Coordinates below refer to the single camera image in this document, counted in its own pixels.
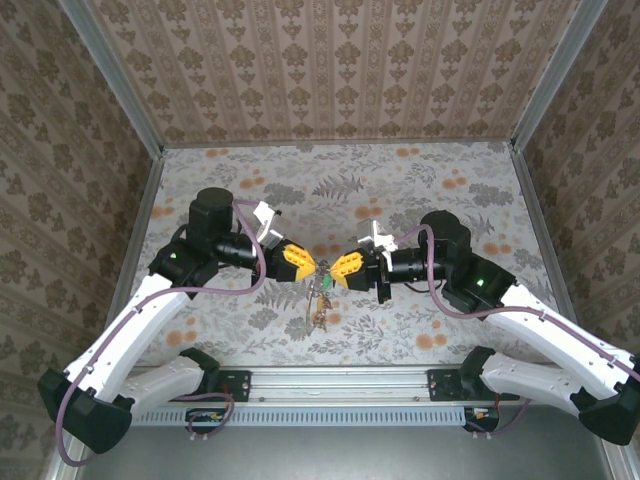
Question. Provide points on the green head key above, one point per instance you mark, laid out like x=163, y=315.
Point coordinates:
x=327, y=283

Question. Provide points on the keyring with brass keys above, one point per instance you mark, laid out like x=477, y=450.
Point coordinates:
x=325, y=305

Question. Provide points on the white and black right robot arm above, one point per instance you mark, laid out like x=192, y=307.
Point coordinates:
x=525, y=380

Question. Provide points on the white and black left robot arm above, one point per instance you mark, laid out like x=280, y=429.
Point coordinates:
x=145, y=325

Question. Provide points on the grey metal sheet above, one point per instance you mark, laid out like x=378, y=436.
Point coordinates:
x=340, y=455

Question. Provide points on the black connector board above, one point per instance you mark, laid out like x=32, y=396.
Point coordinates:
x=482, y=417
x=205, y=417

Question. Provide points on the aluminium table side rail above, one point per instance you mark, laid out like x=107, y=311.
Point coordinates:
x=539, y=225
x=137, y=225

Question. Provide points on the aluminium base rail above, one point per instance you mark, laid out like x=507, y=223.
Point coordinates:
x=340, y=385

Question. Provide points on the aluminium frame post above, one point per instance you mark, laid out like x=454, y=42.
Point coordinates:
x=555, y=75
x=115, y=85

